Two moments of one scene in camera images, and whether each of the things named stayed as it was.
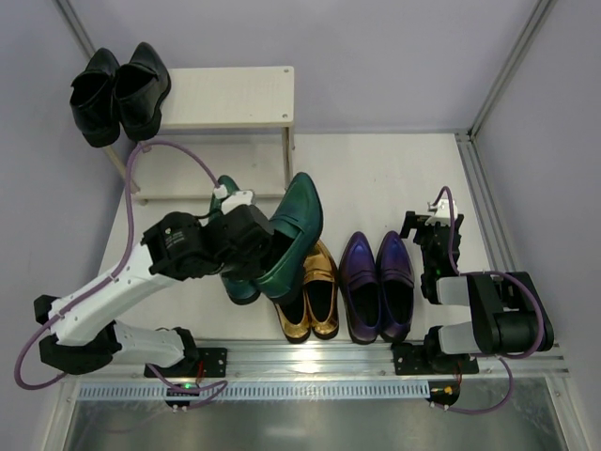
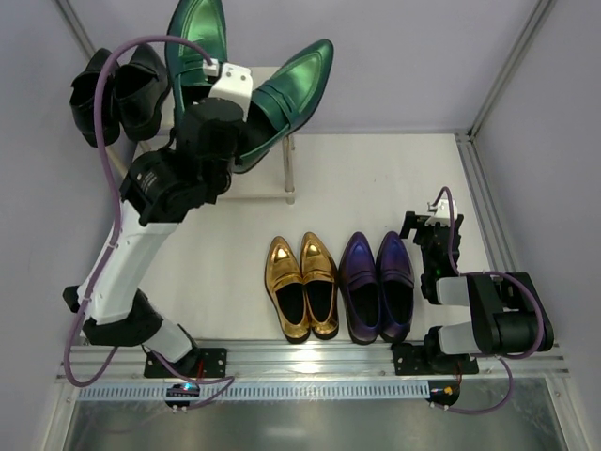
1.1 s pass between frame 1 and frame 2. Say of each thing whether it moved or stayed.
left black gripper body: moved
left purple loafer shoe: stayed
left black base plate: stayed
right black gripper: stayed
